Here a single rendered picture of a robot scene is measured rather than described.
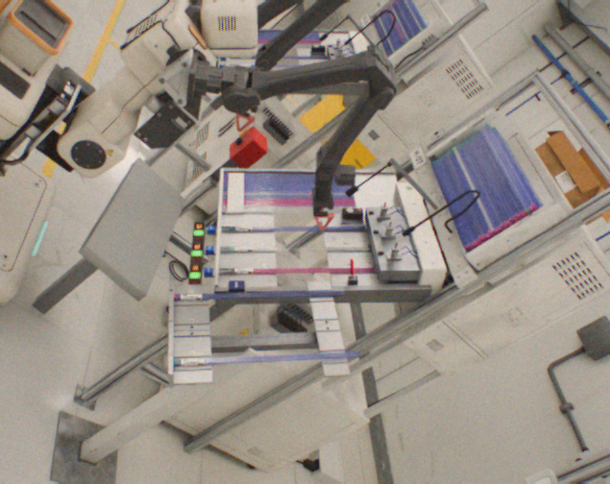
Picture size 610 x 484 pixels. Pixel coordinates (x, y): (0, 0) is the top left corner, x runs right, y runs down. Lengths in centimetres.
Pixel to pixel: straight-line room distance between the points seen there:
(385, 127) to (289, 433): 166
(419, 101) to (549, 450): 186
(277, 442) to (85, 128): 150
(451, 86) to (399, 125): 33
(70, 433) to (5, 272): 61
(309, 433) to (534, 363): 144
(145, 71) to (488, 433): 258
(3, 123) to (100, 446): 110
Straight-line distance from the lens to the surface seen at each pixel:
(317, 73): 164
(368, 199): 247
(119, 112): 191
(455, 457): 363
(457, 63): 335
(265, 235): 225
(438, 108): 343
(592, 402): 341
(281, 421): 261
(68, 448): 236
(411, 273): 211
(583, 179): 254
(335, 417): 262
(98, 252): 196
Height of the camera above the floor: 180
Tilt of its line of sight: 23 degrees down
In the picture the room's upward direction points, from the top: 55 degrees clockwise
